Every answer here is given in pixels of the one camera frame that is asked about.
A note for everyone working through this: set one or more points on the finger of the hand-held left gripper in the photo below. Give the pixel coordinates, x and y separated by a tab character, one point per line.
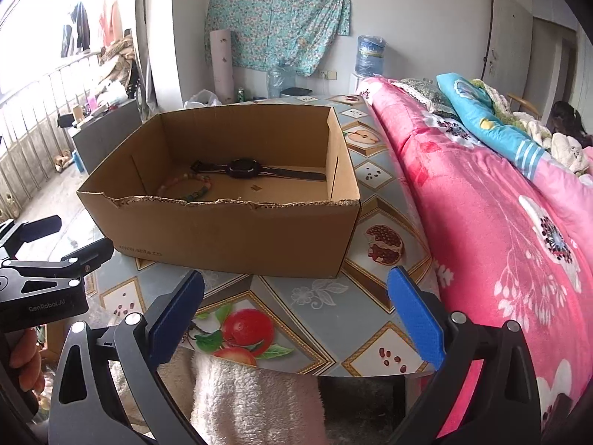
92	255
37	228

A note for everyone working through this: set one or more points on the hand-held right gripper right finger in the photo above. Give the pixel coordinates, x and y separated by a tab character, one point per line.
417	320

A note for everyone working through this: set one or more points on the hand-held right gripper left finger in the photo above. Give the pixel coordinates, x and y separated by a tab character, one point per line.
178	320

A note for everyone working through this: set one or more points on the brown cardboard box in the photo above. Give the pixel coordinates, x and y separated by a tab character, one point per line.
231	236

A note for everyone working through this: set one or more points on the black purple smartwatch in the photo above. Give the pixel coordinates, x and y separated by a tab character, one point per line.
243	169

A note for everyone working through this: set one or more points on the person's left hand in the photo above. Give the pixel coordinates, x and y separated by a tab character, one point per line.
28	364

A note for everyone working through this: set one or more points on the beige slippers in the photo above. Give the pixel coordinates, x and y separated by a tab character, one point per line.
63	160

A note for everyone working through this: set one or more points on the blue plastic container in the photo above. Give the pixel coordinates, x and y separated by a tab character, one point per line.
78	162

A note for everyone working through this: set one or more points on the small black device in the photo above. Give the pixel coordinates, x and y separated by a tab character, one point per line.
67	120

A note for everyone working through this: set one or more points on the pink floral blanket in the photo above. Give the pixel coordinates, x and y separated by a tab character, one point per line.
463	218

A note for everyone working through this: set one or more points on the metal balcony railing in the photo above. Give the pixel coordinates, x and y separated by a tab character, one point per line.
28	116

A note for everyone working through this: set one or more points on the grey cabinet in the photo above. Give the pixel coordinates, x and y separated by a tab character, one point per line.
106	134

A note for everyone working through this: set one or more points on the pile of clothes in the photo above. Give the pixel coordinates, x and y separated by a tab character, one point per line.
120	58

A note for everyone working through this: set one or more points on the white plastic bag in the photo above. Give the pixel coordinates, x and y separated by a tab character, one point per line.
204	99

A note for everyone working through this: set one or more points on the dark hanging jacket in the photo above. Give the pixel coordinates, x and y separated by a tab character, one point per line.
76	28

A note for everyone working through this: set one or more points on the blue patterned quilt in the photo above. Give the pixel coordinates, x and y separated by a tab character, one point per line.
491	116

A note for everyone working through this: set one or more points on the green can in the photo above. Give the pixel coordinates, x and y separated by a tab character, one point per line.
240	94

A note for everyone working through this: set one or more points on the pink hanging garment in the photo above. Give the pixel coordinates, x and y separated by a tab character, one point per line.
111	21

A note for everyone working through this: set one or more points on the cream fluffy blanket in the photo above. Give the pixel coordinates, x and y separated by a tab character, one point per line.
567	148

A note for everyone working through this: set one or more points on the grey floral pillow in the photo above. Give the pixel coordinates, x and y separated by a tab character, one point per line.
419	90

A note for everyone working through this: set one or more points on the white paper roll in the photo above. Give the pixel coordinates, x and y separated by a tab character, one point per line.
222	65

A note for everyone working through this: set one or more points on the wooden chair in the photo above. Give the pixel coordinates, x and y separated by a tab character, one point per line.
523	102

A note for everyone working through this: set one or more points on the clear water jug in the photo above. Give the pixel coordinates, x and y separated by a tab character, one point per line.
281	81

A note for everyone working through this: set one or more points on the flat black object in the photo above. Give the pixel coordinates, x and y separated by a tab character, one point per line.
296	91

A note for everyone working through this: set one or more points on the blue water jug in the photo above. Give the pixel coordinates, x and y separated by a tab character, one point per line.
370	55

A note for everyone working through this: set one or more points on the grey room door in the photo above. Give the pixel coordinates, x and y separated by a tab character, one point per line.
505	32

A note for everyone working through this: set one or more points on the white wall socket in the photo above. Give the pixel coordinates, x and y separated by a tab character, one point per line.
330	74

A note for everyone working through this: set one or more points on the teal floral wall cloth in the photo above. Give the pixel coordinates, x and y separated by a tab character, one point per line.
278	18

